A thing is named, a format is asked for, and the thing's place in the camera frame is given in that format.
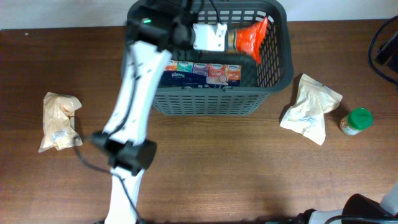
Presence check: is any blue tissue box pack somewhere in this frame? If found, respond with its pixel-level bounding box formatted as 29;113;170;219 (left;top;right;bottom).
160;60;242;88

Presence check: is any grey plastic laundry basket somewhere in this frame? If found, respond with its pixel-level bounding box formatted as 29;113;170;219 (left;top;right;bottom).
120;0;294;116

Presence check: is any orange pasta package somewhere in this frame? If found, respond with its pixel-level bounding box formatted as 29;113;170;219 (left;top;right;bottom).
226;17;269;64

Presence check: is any beige snack bag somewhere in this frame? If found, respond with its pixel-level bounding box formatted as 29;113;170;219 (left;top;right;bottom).
39;92;83;152

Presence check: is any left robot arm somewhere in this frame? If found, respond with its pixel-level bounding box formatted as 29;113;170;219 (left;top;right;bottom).
89;1;198;223

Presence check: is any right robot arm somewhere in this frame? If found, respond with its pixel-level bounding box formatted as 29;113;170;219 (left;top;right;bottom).
287;183;397;224

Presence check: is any cream paper pouch right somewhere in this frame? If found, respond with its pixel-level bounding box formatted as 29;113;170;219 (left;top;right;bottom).
280;74;343;146

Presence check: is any green lid spice jar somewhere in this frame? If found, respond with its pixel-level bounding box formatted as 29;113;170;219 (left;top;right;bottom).
340;108;374;136

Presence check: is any left black cable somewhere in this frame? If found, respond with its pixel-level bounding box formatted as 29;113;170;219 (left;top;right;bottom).
73;135;144;224

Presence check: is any black cable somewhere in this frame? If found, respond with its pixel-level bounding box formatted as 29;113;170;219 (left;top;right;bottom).
73;135;144;224
367;14;398;86

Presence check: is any right black cable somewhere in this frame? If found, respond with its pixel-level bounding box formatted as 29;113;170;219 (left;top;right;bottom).
367;14;398;86

